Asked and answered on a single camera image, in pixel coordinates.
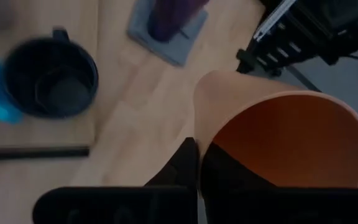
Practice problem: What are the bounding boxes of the black mug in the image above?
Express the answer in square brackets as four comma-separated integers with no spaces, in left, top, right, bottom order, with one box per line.
[2,27,100,120]

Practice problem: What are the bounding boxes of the purple faceted tumbler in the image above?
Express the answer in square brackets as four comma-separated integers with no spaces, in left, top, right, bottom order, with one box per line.
[147,0,210,44]

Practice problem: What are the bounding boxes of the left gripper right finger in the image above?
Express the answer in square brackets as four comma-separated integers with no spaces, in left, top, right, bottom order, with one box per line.
[199,142,358,224]

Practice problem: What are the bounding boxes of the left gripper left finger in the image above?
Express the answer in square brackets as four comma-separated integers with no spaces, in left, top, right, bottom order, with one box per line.
[32,136,199,224]

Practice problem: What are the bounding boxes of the black table frame rails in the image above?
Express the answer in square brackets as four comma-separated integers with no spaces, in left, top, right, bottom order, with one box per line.
[236,0,358,121]

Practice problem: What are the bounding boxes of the peach orange plastic cup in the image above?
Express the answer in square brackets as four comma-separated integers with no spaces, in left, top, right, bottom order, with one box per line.
[193,70,358,191]

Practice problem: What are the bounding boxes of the grey folded cloth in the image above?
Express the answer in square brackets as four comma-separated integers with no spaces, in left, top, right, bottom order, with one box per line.
[126,0,210,67]

